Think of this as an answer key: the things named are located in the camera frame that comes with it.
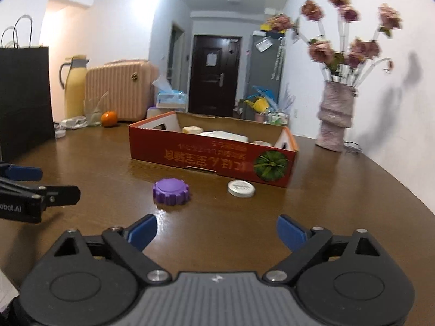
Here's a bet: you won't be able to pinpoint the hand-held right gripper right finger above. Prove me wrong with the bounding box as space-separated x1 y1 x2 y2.
263 214 380 285

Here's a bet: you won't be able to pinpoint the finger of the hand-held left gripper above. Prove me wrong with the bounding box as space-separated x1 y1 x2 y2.
0 162 44 182
0 176 81 208

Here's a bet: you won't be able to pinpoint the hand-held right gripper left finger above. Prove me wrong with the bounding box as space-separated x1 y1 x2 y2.
54 214 171 285

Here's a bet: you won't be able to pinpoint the purple gear-shaped lid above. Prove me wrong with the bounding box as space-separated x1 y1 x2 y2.
152 177 192 206

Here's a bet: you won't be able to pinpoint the white round lid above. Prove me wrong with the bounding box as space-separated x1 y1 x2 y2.
226 180 256 198

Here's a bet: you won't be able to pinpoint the red cardboard box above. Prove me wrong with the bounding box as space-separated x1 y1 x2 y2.
128 111 299 189

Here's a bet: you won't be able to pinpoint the white plastic lidded box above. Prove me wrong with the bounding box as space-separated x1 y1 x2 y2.
198 130 251 144

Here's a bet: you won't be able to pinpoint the black paper bag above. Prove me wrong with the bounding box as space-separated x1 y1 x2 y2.
0 14 56 164

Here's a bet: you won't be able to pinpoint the clear drinking glass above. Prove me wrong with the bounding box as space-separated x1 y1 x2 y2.
83 91 109 127

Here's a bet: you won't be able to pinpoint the orange fruit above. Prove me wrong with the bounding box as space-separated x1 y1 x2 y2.
101 111 119 128

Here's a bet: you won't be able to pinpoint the yellow thermos jug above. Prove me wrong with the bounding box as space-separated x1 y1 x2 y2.
59 55 90 121

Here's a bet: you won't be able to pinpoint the pink ribbed suitcase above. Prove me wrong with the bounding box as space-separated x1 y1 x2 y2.
85 59 152 122

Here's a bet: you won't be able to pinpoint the pink textured vase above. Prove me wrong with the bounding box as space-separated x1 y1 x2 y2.
315 80 358 153

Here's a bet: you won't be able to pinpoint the yellow watering can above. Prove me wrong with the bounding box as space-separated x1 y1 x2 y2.
244 96 270 114

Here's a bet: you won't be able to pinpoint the blue tissue pack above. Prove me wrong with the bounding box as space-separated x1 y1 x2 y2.
152 74 188 105

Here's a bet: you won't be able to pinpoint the dark brown door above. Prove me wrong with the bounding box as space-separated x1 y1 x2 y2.
188 33 243 118

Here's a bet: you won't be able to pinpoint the grey refrigerator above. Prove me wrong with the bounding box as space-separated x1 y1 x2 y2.
244 30 287 123

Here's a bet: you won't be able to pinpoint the white hooked canes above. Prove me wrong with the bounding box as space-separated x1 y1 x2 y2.
271 38 286 82

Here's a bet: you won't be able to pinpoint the pink artificial flowers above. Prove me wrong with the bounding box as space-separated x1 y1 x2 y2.
266 0 404 88

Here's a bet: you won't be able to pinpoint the clear plastic bag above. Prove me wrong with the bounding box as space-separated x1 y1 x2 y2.
255 37 274 54

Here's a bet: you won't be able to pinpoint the yellow box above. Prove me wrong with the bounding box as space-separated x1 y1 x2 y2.
260 23 287 35

